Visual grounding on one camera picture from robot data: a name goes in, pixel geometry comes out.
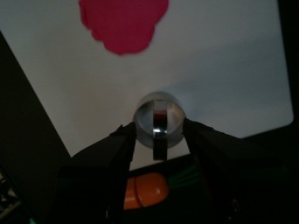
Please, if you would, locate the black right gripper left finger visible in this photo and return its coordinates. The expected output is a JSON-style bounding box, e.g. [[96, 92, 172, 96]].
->
[[45, 122, 137, 224]]

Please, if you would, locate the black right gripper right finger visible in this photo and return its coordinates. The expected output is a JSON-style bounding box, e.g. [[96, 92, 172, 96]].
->
[[181, 117, 296, 224]]

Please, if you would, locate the round metal dough cutter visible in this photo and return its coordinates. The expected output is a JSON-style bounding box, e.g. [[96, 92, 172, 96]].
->
[[132, 91, 185, 161]]

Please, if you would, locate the pink dough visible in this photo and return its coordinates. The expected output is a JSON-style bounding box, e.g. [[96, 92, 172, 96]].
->
[[79, 0, 171, 56]]

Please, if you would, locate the orange toy carrot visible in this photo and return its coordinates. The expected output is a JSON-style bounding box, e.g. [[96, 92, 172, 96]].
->
[[123, 164, 203, 211]]

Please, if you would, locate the white cutting board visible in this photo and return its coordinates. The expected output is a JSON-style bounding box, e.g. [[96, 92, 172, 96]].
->
[[0, 0, 295, 172]]

